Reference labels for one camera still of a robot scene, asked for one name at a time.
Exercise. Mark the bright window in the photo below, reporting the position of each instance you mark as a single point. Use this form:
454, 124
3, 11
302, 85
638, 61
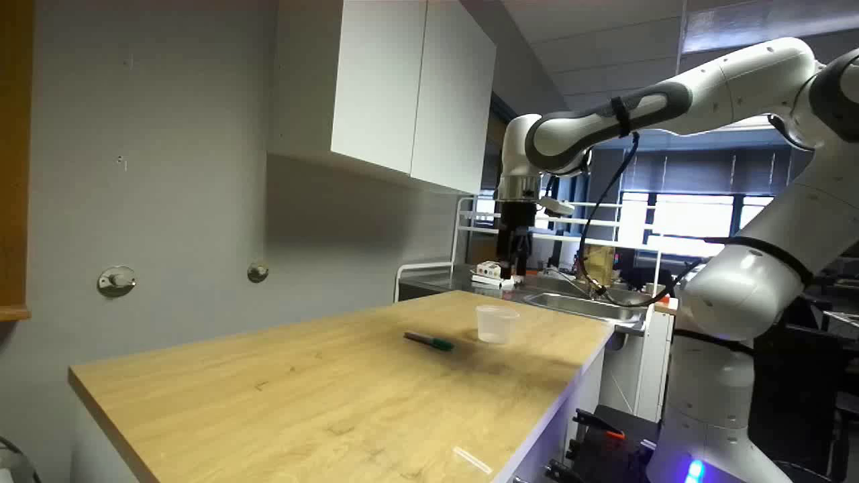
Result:
689, 216

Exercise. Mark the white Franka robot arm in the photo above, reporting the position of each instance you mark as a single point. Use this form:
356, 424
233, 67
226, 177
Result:
743, 82

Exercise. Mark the white metal rack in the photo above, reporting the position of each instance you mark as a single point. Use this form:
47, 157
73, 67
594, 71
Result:
466, 235

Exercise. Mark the white tape strip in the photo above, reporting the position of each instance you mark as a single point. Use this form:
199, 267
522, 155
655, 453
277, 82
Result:
470, 461

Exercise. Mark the small round metal wall fixture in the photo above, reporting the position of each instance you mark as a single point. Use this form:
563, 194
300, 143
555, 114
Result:
259, 271

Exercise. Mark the clear plastic cup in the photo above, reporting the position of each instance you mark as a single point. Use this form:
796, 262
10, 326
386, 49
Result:
496, 326

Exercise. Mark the wooden side panel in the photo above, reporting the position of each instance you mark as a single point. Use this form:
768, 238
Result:
14, 163

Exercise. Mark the dark green marker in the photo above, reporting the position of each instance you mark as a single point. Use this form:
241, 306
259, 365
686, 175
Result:
431, 342

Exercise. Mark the black and red tool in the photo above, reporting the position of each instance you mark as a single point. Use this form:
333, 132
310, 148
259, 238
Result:
602, 442

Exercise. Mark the red and white box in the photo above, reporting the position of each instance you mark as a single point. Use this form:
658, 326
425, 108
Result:
489, 271

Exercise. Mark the white base cabinet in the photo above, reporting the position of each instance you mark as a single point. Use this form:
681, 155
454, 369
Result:
646, 363

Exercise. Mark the white wall cabinet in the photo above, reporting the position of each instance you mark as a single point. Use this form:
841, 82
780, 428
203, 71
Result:
386, 85

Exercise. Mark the large round metal wall fixture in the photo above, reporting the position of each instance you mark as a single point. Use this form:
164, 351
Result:
116, 283

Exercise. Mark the brown paper bag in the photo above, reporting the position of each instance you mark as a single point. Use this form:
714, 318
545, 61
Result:
600, 263

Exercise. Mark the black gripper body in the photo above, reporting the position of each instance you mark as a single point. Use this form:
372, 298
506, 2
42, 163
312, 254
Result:
516, 227

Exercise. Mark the grey round object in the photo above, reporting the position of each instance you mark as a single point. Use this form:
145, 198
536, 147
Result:
14, 462

